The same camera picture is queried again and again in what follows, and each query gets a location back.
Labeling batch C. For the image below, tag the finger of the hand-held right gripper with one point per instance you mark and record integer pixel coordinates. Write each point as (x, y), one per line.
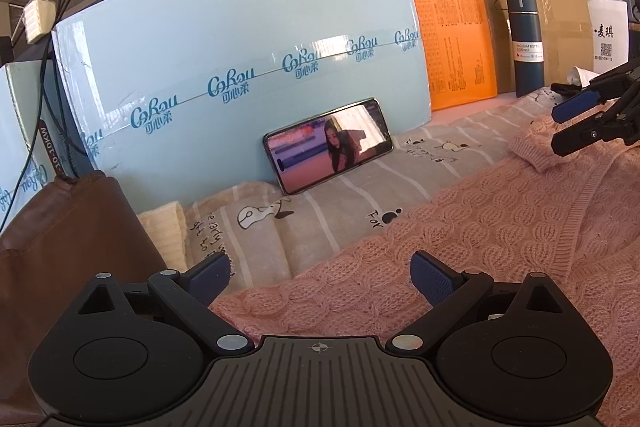
(592, 134)
(575, 106)

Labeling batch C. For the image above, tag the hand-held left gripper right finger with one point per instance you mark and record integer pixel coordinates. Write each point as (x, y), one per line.
(431, 278)

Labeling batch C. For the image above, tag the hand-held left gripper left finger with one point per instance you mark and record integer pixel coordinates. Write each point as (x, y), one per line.
(212, 276)

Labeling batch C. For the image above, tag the pink knitted sweater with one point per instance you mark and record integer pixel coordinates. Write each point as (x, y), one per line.
(475, 217)

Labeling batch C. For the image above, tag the dark cloth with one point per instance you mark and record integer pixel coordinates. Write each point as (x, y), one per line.
(564, 89)

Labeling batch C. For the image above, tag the white tissue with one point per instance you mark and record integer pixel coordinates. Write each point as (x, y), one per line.
(580, 75)

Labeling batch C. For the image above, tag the dark blue vacuum bottle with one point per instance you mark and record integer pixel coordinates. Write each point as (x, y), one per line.
(525, 57)

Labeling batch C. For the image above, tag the cream knitted cloth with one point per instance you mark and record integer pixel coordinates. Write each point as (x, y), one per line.
(162, 227)

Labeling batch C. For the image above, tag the white paper bag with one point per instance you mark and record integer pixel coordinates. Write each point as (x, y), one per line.
(607, 32)

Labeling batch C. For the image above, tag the brown cardboard box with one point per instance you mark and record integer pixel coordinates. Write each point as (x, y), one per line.
(562, 17)

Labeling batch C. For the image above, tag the grey striped printed blanket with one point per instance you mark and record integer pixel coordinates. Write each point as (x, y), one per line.
(325, 207)

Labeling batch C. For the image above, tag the orange printed box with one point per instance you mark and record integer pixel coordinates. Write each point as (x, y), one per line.
(450, 32)

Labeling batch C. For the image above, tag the brown leather bag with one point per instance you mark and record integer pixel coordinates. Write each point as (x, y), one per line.
(60, 232)

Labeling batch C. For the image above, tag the black smartphone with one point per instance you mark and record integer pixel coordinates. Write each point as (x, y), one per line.
(327, 147)

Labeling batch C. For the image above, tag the large light blue carton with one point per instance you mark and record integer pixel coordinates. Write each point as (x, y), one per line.
(225, 47)

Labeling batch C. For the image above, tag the small light blue carton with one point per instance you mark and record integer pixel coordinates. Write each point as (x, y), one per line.
(15, 132)

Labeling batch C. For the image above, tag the white power adapter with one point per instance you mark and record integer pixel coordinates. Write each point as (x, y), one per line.
(39, 18)

